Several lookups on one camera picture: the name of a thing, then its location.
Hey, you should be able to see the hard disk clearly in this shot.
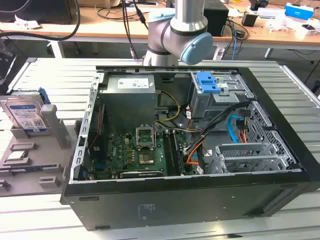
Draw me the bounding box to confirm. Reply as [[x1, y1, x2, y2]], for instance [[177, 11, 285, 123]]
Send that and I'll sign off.
[[0, 87, 52, 133]]

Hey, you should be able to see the silver metal disk bay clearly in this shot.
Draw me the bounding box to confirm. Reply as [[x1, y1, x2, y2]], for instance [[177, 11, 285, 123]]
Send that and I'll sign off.
[[214, 143, 283, 173]]

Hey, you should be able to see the metal socket cover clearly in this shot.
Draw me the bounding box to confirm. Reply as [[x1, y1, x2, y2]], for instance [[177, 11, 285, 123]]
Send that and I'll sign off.
[[135, 123, 157, 151]]

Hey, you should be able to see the grey power supply unit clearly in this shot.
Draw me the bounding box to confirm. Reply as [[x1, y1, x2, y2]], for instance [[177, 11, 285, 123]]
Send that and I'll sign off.
[[98, 74, 161, 131]]

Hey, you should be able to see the black RAM slot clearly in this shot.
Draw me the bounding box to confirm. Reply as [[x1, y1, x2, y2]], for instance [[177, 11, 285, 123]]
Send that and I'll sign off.
[[172, 131, 186, 176]]

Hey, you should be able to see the grey metal drive cage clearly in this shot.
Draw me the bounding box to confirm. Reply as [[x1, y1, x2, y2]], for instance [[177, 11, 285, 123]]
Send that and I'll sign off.
[[187, 71, 255, 121]]

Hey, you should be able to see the green motherboard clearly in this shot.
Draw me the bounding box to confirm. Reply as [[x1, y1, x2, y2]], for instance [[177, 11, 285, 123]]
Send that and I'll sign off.
[[82, 129, 198, 180]]

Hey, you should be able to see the black graphics card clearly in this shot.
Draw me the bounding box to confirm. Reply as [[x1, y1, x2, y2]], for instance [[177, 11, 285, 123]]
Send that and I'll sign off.
[[119, 169, 163, 179]]

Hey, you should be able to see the blue plastic bay latch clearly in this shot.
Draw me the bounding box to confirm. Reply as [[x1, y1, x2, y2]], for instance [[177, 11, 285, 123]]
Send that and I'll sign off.
[[196, 71, 222, 94]]

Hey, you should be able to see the black open PC case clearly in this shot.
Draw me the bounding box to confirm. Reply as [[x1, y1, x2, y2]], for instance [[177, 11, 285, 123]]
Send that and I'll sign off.
[[59, 65, 320, 232]]

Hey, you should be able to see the wooden desk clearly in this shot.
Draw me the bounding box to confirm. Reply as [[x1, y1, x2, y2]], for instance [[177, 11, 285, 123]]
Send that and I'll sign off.
[[0, 2, 320, 44]]

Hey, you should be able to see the black box speaker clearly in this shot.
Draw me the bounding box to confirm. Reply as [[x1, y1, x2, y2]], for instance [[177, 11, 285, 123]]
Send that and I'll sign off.
[[203, 2, 230, 37]]

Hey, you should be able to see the grey plastic parts rack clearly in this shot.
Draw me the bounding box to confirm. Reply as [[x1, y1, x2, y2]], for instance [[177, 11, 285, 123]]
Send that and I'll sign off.
[[0, 104, 83, 198]]

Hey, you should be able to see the silver CPU chip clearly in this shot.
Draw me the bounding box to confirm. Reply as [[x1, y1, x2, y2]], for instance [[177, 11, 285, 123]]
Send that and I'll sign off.
[[7, 150, 28, 161]]

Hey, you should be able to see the blue cardboard box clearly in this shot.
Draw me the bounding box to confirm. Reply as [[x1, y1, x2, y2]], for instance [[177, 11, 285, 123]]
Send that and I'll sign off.
[[284, 2, 315, 18]]

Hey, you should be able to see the yellow wire bundle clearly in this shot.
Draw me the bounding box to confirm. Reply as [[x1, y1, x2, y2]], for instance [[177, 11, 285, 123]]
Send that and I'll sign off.
[[154, 90, 182, 123]]

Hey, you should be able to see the orange wire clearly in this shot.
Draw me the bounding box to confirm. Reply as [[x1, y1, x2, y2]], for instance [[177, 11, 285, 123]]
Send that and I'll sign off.
[[186, 136, 208, 166]]

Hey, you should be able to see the black cable bundle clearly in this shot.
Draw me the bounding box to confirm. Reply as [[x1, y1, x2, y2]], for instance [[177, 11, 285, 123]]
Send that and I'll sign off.
[[197, 99, 251, 141]]

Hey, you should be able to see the light blue wire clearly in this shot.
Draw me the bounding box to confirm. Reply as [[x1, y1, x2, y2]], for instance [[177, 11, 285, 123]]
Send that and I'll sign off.
[[227, 116, 241, 143]]

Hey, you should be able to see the thick black cable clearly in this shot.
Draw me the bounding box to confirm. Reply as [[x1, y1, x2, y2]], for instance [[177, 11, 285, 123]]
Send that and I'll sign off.
[[0, 0, 81, 41]]

